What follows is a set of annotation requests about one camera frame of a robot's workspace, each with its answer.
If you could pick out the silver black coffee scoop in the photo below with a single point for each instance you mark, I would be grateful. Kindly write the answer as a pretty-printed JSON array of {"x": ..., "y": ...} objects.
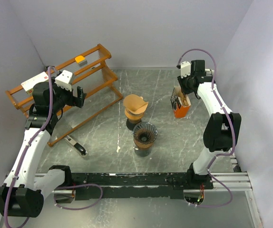
[{"x": 76, "y": 146}]

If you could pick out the clear glass ribbed dripper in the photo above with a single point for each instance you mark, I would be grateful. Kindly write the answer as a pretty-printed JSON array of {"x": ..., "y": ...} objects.
[{"x": 145, "y": 133}]

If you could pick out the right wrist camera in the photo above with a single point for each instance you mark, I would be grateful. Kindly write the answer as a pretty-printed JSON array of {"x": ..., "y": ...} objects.
[{"x": 185, "y": 69}]

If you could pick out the white flat box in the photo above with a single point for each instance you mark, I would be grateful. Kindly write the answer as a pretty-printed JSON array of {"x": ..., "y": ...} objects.
[{"x": 30, "y": 83}]

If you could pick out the orange coffee filter box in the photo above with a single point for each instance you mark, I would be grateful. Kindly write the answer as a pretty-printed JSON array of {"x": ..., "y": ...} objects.
[{"x": 180, "y": 103}]

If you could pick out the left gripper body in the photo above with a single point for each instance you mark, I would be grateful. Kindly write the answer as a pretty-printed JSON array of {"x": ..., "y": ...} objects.
[{"x": 65, "y": 97}]

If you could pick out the aluminium frame rail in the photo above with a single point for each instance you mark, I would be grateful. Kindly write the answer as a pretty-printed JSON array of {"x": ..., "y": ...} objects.
[{"x": 235, "y": 181}]

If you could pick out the dark glass carafe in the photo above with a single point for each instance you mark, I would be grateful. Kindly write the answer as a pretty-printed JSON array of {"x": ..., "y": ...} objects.
[{"x": 132, "y": 123}]

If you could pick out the grey glass carafe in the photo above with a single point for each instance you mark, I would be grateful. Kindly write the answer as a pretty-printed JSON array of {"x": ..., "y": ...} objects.
[{"x": 142, "y": 152}]

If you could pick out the orange grey small box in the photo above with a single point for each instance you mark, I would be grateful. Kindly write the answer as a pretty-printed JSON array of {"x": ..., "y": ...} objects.
[{"x": 81, "y": 60}]

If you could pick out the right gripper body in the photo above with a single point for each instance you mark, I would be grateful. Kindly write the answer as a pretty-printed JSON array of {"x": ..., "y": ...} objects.
[{"x": 185, "y": 83}]

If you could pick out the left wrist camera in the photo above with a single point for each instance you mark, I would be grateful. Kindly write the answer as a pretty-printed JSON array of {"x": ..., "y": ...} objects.
[{"x": 64, "y": 80}]

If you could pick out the orange wooden rack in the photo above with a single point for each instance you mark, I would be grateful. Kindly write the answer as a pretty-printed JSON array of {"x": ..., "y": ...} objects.
[{"x": 92, "y": 77}]

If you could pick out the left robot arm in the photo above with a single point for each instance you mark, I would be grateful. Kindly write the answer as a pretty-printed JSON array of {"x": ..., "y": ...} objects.
[{"x": 20, "y": 194}]

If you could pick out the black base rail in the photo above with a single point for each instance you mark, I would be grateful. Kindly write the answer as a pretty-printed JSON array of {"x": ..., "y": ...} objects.
[{"x": 136, "y": 185}]

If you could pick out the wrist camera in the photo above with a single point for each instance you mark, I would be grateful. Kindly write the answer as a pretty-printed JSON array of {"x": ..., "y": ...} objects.
[
  {"x": 185, "y": 69},
  {"x": 64, "y": 80}
]

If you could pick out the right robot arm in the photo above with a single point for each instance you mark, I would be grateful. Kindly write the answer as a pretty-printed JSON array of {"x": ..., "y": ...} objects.
[{"x": 222, "y": 130}]

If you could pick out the brown paper coffee filter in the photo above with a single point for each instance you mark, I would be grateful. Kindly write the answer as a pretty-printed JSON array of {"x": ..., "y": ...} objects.
[{"x": 135, "y": 103}]

